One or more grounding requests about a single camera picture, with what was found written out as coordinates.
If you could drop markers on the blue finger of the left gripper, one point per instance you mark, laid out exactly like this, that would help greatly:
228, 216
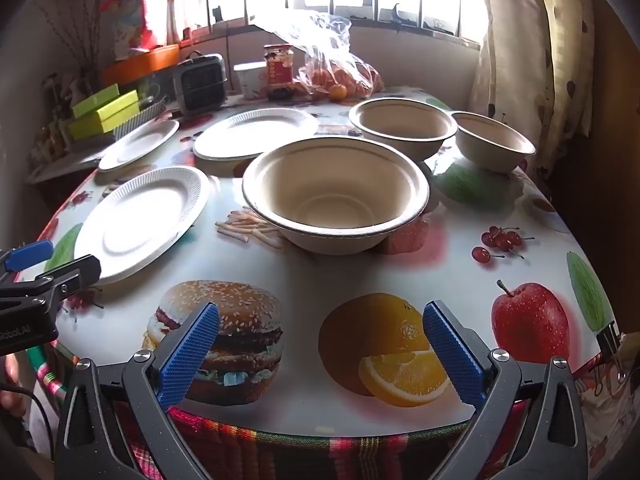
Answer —
22, 258

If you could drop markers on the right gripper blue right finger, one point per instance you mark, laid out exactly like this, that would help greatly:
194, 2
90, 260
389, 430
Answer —
486, 379

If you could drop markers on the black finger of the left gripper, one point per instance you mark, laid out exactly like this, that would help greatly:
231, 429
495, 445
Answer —
67, 280

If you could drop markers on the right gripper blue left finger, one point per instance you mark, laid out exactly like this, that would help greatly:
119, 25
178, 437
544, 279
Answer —
157, 380

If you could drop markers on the white paper plate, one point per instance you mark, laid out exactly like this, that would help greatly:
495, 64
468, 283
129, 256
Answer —
249, 134
142, 219
137, 144

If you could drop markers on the large beige paper bowl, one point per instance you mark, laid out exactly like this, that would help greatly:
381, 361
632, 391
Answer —
334, 195

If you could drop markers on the person left hand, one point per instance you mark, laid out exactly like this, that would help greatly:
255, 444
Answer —
12, 401

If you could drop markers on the black binder clip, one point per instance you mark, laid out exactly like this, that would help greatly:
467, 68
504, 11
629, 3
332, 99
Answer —
609, 342

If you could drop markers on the lime green box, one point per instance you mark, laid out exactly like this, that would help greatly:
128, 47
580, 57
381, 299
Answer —
97, 100
106, 118

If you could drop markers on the striped grey box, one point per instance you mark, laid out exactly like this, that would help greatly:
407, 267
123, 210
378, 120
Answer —
147, 115

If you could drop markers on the orange tray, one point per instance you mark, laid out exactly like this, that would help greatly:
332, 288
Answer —
139, 66

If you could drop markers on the red gift bag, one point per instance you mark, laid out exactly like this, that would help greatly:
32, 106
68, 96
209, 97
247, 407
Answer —
137, 25

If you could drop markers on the small black space heater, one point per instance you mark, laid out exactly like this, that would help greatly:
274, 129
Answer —
199, 82

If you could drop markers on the white plastic tub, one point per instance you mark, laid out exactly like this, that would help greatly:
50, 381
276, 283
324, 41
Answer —
253, 79

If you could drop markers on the red label glass jar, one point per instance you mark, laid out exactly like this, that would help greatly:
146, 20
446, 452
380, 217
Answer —
279, 65

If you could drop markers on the floral curtain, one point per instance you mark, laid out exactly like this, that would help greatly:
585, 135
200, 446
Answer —
536, 72

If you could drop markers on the loose orange fruit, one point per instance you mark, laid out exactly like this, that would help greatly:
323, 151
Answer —
337, 93

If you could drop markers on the plastic bag of oranges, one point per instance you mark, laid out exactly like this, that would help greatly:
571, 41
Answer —
325, 41

